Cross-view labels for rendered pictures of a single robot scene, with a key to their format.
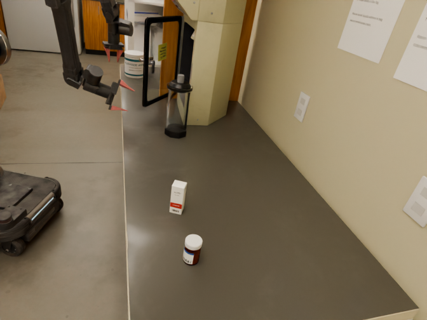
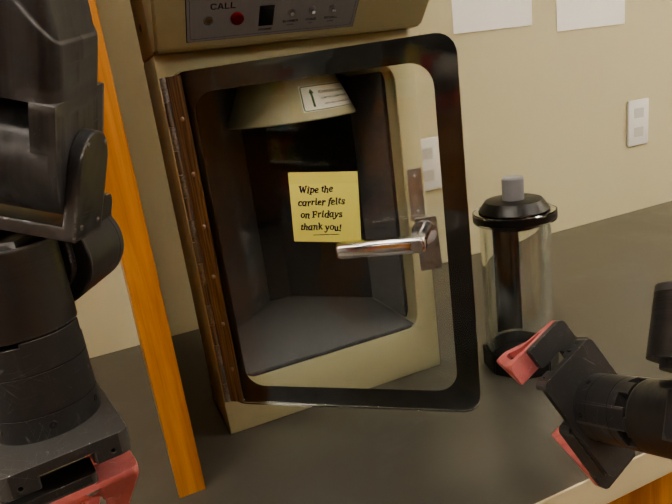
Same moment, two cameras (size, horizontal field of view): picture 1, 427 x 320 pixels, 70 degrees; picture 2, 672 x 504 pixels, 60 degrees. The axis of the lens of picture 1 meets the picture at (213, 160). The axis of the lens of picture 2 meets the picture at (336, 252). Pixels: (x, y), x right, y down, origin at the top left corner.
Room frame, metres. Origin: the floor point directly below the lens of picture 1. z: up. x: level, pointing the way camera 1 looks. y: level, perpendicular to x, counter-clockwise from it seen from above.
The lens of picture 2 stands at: (1.49, 0.94, 1.36)
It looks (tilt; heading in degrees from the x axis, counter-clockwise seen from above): 16 degrees down; 269
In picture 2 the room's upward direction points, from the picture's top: 8 degrees counter-clockwise
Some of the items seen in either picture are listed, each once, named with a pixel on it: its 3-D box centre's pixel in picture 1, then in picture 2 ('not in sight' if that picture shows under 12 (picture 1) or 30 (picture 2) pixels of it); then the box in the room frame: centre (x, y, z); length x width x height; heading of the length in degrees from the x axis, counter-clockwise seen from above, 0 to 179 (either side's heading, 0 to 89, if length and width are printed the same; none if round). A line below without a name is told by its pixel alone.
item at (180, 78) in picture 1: (180, 82); (513, 201); (1.24, 0.19, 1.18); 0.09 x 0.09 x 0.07
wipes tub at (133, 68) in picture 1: (135, 64); not in sight; (1.99, 0.62, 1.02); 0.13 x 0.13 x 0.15
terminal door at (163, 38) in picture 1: (162, 61); (326, 245); (1.49, 0.33, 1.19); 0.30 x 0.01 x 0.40; 161
